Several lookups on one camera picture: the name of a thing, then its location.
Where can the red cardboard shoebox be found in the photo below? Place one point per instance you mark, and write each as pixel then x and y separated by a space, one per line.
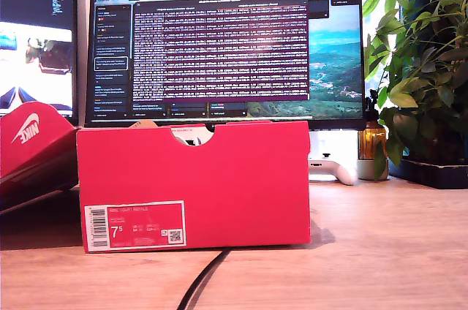
pixel 219 185

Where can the wide computer monitor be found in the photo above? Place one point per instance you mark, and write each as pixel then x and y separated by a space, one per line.
pixel 226 50

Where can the white game controller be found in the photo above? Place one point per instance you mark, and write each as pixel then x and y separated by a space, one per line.
pixel 343 174

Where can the small white pot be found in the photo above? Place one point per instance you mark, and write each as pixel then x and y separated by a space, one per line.
pixel 365 171

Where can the amber pump bottle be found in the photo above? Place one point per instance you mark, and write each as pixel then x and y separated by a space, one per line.
pixel 371 142

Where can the black plant tray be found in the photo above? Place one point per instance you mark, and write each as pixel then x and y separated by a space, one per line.
pixel 431 174

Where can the green leafy houseplant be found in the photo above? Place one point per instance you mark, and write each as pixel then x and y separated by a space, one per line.
pixel 428 68

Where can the computer monitor with code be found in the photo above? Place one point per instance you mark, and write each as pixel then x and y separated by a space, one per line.
pixel 36 32

